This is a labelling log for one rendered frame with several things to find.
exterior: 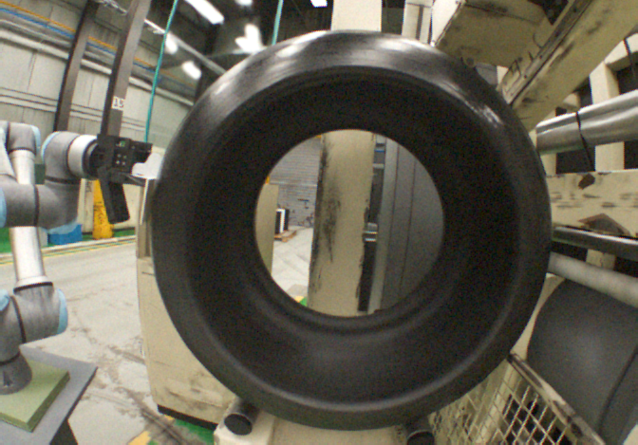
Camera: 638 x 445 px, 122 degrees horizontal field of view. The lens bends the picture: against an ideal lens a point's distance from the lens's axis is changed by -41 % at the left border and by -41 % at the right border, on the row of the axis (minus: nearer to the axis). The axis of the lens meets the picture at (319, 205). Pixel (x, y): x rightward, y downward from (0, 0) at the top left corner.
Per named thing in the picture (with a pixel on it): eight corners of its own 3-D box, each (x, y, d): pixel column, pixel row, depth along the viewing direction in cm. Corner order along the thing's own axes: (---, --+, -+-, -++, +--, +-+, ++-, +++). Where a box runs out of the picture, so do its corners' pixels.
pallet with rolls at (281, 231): (268, 231, 805) (270, 204, 801) (296, 235, 796) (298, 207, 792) (253, 238, 686) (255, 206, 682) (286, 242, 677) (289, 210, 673)
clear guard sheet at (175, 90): (142, 174, 115) (180, -12, 110) (258, 182, 111) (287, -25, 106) (140, 174, 113) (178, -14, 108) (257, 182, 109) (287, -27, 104)
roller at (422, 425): (381, 338, 68) (398, 333, 68) (384, 352, 68) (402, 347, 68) (404, 438, 33) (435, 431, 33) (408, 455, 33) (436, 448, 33)
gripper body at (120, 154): (132, 138, 43) (89, 131, 43) (122, 188, 43) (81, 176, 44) (157, 144, 50) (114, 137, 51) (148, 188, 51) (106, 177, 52)
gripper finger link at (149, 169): (174, 157, 43) (132, 148, 44) (167, 193, 43) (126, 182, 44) (183, 158, 46) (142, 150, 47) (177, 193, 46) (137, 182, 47)
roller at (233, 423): (270, 325, 70) (287, 323, 70) (274, 341, 70) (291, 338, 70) (218, 417, 35) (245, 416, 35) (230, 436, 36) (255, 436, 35)
